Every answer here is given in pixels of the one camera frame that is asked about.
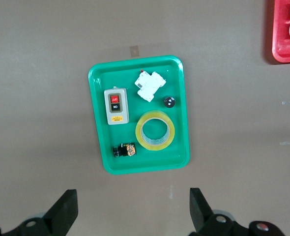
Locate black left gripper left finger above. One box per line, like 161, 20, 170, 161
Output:
18, 189, 79, 236

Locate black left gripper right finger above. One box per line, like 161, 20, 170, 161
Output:
189, 188, 236, 236

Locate yellow clear packing tape roll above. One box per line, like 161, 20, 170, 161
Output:
135, 110, 175, 151

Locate green plastic tray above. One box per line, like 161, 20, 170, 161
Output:
88, 55, 191, 176

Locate red tray holding pipe fittings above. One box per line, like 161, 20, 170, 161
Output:
272, 0, 290, 63

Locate black round buzzer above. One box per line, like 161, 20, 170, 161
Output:
163, 96, 176, 108

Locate white circuit breaker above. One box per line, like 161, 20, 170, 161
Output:
134, 70, 167, 103

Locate grey on-off switch box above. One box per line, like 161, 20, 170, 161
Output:
103, 86, 130, 126

